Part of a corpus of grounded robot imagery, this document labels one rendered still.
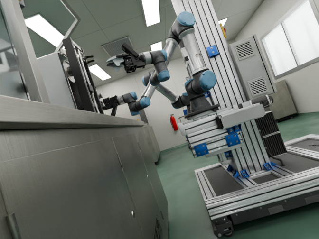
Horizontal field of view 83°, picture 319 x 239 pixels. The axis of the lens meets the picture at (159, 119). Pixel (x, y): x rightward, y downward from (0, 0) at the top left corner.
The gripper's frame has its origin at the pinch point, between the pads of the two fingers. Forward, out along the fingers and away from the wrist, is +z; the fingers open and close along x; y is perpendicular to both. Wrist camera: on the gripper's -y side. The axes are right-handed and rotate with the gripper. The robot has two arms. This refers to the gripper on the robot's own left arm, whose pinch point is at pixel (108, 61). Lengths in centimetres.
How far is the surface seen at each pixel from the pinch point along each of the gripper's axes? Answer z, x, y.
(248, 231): -50, 16, 123
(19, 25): 28, -49, 17
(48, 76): 33.6, 19.0, -9.2
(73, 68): 18.7, 5.3, -2.8
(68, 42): 17.3, 2.7, -18.1
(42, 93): 27, -46, 34
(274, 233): -58, 4, 124
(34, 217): 30, -60, 60
